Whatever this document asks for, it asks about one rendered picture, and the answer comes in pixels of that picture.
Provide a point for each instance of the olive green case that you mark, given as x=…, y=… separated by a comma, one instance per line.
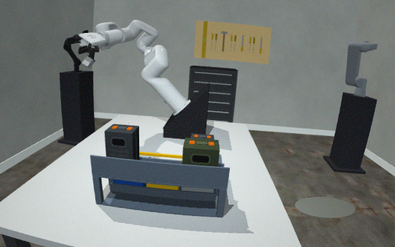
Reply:
x=200, y=152

